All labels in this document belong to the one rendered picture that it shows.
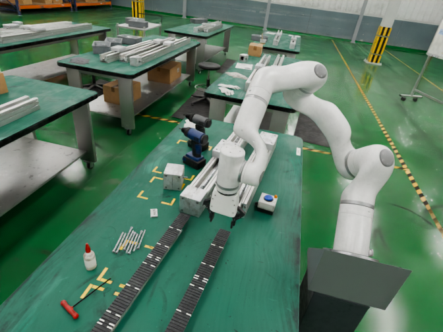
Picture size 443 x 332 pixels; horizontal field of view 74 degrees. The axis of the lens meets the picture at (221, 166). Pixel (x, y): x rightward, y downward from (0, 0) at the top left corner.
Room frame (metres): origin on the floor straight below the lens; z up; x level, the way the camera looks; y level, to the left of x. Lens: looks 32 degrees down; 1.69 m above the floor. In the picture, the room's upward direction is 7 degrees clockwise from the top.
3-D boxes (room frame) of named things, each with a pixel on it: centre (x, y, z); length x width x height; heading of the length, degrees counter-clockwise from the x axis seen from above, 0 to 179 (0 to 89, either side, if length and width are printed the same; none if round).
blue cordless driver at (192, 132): (1.47, 0.18, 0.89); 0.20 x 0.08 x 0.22; 57
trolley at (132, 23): (6.08, 1.87, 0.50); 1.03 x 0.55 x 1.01; 175
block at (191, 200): (1.06, 0.10, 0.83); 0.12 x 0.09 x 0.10; 74
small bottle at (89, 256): (0.68, 0.42, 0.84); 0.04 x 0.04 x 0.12
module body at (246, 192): (1.44, -0.20, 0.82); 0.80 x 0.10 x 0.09; 164
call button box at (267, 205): (1.13, -0.24, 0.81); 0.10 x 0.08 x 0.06; 74
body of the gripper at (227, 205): (0.85, -0.03, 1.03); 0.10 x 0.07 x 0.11; 75
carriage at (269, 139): (1.68, -0.26, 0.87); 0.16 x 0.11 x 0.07; 164
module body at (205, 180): (1.49, -0.01, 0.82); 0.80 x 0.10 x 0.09; 164
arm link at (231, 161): (0.85, -0.03, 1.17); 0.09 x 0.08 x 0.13; 71
